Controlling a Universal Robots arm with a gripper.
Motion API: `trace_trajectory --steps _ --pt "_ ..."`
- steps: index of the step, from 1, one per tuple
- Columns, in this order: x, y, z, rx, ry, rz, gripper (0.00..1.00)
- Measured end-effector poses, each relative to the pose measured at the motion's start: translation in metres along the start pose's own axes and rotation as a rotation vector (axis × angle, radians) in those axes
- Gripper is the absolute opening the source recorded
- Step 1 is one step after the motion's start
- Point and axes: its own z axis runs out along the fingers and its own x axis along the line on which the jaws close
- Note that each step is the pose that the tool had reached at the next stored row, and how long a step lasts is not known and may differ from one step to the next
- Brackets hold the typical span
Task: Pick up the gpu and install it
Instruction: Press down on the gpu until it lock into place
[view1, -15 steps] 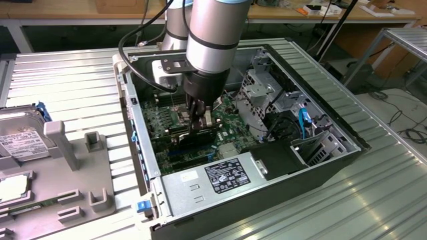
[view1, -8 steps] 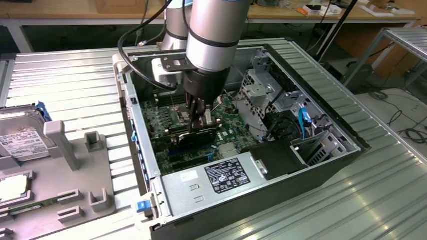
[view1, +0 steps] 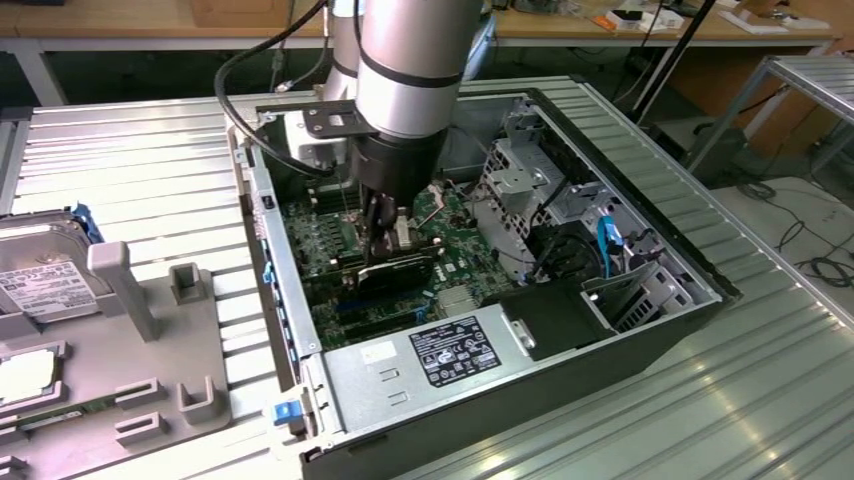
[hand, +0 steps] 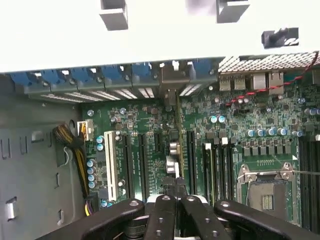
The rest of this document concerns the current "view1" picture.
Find Nvidia Quadro graphics card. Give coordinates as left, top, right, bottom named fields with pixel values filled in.
left=292, top=247, right=443, bottom=306

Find thin metal locking lever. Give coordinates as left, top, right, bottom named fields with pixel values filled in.
left=335, top=172, right=352, bottom=221

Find blue SATA wire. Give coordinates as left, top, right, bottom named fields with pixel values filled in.
left=596, top=214, right=628, bottom=279

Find silver hard disk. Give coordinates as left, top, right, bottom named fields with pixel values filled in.
left=0, top=209, right=112, bottom=324

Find silver disk bay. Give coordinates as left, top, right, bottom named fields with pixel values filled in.
left=579, top=262, right=702, bottom=334

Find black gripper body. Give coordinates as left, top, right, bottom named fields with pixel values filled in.
left=350, top=127, right=450, bottom=201

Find white paper stack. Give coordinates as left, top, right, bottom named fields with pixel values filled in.
left=719, top=4, right=793, bottom=34

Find black RAM slot bank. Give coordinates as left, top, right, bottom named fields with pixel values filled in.
left=305, top=184, right=366, bottom=214

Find wooden desk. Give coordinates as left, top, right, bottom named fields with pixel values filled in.
left=0, top=0, right=843, bottom=51

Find silver power supply unit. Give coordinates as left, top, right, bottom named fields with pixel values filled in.
left=319, top=304, right=539, bottom=434

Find metal socket cover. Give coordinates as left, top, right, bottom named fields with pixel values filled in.
left=410, top=182, right=450, bottom=229

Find thin grey hanging cable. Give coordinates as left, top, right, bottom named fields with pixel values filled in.
left=272, top=0, right=335, bottom=94

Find black bag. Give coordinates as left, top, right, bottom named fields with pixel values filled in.
left=650, top=117, right=748, bottom=176

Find black power wire bundle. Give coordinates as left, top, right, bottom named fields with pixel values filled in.
left=530, top=227, right=599, bottom=284

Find silver CPU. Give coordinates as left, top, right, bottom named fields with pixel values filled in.
left=0, top=349, right=61, bottom=406

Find open black PC case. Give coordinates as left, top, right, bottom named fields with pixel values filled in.
left=225, top=87, right=742, bottom=480

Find green RAM stick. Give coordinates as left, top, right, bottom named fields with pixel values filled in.
left=12, top=402, right=88, bottom=431

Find black floor cables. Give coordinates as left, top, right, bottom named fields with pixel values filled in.
left=746, top=179, right=854, bottom=289

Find silver perforated drive cage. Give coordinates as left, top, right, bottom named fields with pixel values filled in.
left=472, top=137, right=626, bottom=251

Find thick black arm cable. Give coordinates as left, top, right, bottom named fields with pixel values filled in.
left=213, top=0, right=335, bottom=177

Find grey parts rack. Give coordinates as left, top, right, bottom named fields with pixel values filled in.
left=0, top=239, right=235, bottom=480

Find metal frame table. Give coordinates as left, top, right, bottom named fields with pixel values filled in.
left=686, top=54, right=854, bottom=176

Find wrist camera with black bracket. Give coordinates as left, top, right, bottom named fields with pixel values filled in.
left=284, top=98, right=380, bottom=174

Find green Dell motherboard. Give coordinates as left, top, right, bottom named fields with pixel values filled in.
left=279, top=179, right=522, bottom=351

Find black slot with blue latch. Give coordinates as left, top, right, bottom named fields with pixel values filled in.
left=339, top=308, right=430, bottom=344

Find black plastic shroud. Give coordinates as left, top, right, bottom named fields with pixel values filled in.
left=479, top=279, right=619, bottom=361

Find black stand pole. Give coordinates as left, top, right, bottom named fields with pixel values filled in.
left=630, top=0, right=719, bottom=121

